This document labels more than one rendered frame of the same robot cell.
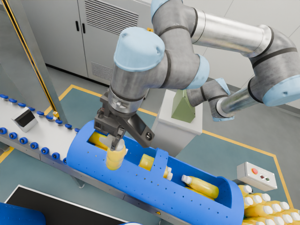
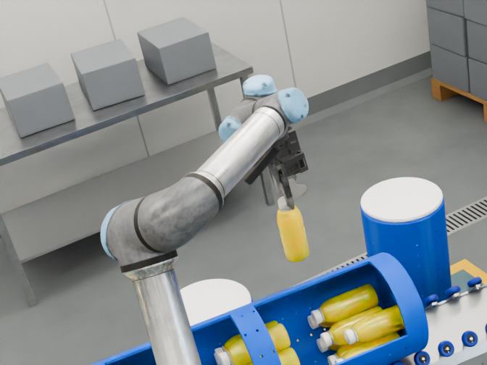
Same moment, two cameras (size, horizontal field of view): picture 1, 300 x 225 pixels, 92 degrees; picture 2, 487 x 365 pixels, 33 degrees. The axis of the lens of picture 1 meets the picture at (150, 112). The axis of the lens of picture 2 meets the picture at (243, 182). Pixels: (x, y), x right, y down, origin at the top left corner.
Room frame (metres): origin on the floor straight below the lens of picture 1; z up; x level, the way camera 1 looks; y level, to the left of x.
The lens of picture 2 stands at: (1.88, -0.60, 2.54)
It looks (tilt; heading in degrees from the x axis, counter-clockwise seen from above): 29 degrees down; 161
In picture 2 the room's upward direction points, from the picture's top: 13 degrees counter-clockwise
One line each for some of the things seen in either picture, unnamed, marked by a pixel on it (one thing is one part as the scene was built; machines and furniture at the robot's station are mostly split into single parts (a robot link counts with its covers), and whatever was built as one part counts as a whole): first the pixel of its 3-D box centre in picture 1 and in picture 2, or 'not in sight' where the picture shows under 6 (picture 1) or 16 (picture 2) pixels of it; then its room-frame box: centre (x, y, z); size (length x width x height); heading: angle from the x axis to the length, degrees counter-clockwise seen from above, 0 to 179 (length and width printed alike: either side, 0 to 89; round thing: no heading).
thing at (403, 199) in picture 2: not in sight; (401, 198); (-0.20, 0.65, 1.03); 0.28 x 0.28 x 0.01
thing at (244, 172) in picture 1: (255, 176); not in sight; (0.51, -0.83, 1.05); 0.20 x 0.10 x 0.10; 85
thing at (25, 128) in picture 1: (27, 120); not in sight; (0.35, 0.73, 1.00); 0.10 x 0.04 x 0.15; 175
